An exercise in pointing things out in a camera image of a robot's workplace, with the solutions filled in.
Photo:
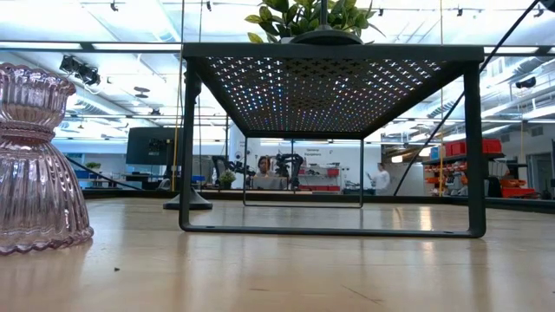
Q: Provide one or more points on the red storage bin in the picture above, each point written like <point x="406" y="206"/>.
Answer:
<point x="455" y="148"/>
<point x="492" y="146"/>

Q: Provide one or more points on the row of red bins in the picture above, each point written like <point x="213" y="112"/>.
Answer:
<point x="318" y="188"/>

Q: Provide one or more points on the pink ribbed glass candle holder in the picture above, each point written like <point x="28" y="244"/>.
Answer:
<point x="39" y="182"/>

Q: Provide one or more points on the small red box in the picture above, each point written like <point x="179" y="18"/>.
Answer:
<point x="333" y="172"/>

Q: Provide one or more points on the black storage rack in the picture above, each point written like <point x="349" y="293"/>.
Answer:
<point x="451" y="159"/>

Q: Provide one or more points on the black perforated metal shelf riser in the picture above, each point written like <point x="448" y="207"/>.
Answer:
<point x="390" y="51"/>

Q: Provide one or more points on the green artificial leafy plant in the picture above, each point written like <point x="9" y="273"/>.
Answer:
<point x="299" y="15"/>

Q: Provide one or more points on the black background robot arm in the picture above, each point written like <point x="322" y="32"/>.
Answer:
<point x="230" y="167"/>
<point x="288" y="162"/>

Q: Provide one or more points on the white plant pot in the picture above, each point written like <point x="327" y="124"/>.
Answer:
<point x="286" y="40"/>

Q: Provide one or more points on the round ceiling fixture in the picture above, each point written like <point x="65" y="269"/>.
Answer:
<point x="141" y="89"/>

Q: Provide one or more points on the black tall candlestick holder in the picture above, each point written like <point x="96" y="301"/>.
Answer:
<point x="199" y="203"/>
<point x="326" y="38"/>

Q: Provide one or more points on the black ceiling camera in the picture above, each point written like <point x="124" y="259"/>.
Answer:
<point x="526" y="82"/>

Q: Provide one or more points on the yellow pole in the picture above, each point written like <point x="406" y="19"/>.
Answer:
<point x="441" y="173"/>

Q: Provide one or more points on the small background potted plant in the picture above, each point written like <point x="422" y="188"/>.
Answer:
<point x="226" y="177"/>

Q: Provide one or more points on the orange storage bin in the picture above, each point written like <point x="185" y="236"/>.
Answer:
<point x="518" y="193"/>

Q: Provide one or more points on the black computer monitor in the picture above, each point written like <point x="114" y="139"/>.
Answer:
<point x="141" y="145"/>

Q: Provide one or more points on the person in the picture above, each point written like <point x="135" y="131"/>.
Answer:
<point x="263" y="164"/>
<point x="381" y="178"/>

